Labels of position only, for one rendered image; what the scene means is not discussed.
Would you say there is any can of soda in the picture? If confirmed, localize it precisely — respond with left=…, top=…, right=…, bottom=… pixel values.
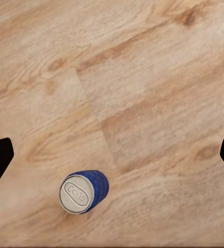
left=58, top=170, right=109, bottom=214

